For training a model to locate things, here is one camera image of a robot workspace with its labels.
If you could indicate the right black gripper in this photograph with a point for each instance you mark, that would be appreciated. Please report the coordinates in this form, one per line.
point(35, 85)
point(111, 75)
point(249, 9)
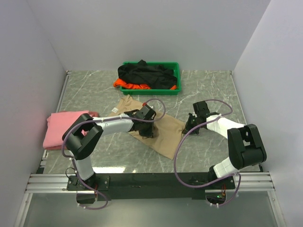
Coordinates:
point(188, 126)

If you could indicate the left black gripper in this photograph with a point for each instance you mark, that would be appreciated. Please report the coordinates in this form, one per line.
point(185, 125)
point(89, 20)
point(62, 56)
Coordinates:
point(149, 133)

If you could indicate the beige t shirt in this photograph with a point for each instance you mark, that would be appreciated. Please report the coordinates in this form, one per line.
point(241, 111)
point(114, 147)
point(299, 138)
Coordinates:
point(167, 131)

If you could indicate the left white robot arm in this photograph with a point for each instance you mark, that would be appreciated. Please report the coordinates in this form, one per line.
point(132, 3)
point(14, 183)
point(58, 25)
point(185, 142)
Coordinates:
point(82, 137)

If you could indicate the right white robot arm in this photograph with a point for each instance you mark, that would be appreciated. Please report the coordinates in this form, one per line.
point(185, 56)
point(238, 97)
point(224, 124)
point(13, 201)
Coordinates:
point(245, 146)

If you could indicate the green plastic bin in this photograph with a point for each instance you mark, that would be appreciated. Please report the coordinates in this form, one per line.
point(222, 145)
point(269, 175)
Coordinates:
point(164, 92)

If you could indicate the black t shirt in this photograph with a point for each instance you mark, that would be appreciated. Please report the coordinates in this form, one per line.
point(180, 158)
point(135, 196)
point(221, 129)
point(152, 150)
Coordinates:
point(142, 73)

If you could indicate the orange t shirt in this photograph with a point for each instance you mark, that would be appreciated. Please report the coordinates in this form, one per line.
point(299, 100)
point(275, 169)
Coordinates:
point(155, 85)

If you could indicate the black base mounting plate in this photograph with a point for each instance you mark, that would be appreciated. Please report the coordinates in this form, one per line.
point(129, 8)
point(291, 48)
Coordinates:
point(117, 186)

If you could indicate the light pink folded t shirt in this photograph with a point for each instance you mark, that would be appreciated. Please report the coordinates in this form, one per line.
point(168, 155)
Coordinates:
point(57, 125)

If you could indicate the aluminium rail frame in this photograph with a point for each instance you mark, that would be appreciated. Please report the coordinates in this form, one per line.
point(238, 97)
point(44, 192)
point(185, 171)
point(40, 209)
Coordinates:
point(46, 202)

